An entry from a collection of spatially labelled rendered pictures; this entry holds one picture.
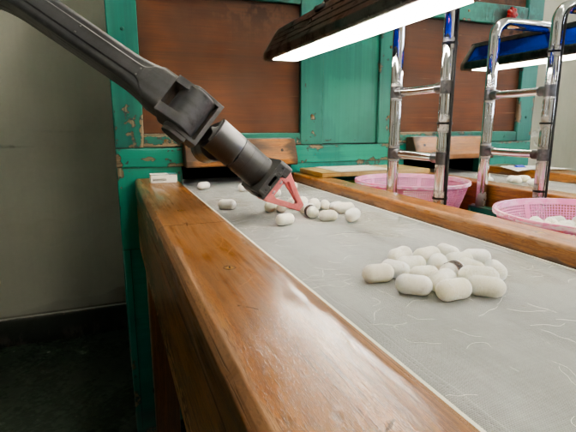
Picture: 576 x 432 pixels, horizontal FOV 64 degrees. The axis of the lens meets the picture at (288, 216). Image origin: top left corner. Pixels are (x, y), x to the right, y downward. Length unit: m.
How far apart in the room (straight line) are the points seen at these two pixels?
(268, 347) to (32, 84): 1.85
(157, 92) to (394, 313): 0.49
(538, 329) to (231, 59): 1.03
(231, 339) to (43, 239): 1.84
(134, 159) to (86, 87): 0.89
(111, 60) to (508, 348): 0.64
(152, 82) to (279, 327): 0.50
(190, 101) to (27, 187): 1.43
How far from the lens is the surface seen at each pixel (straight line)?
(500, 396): 0.32
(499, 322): 0.42
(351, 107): 1.38
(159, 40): 1.24
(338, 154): 1.36
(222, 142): 0.73
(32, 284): 2.17
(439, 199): 0.84
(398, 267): 0.49
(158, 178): 1.09
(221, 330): 0.32
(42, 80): 2.06
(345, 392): 0.25
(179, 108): 0.72
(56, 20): 0.81
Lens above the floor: 0.90
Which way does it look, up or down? 11 degrees down
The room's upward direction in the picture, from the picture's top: straight up
